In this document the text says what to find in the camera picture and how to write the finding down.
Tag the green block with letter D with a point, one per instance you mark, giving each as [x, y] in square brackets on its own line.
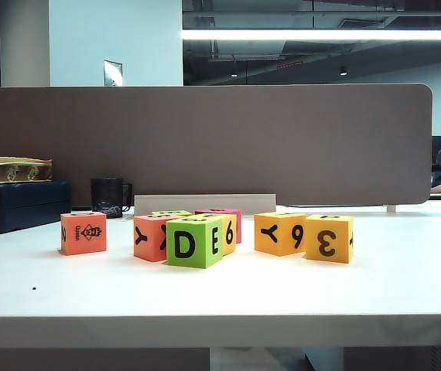
[189, 259]

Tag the orange block with Queen print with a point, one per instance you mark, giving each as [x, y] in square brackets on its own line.
[85, 241]

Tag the black mug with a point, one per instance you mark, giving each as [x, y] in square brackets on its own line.
[106, 197]

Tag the cream ornate box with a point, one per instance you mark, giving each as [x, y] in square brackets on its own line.
[11, 170]

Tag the orange block with letter Y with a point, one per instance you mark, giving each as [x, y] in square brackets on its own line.
[147, 247]

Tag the brown-grey desk divider panel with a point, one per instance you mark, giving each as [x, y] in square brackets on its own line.
[243, 135]

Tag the pink block with number 4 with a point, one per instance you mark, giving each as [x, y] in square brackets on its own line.
[220, 211]

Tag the yellow block with number 3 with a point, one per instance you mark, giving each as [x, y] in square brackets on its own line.
[317, 232]

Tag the yellow block with Y and 6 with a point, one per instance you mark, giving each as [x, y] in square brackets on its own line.
[282, 243]

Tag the ceiling spot lamp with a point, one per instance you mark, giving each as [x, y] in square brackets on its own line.
[343, 71]

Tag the yellow block with Alligator print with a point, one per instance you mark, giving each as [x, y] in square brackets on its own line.
[230, 247]

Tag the wall sign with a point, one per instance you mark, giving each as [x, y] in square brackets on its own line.
[113, 73]

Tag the green block with number 7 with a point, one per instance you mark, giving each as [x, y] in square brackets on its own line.
[170, 213]

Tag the navy blue case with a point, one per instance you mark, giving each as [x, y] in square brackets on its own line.
[19, 208]

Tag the red LED ceiling sign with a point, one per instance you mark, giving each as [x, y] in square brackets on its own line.
[290, 64]

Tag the ceiling light strip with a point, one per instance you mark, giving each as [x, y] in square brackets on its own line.
[321, 35]

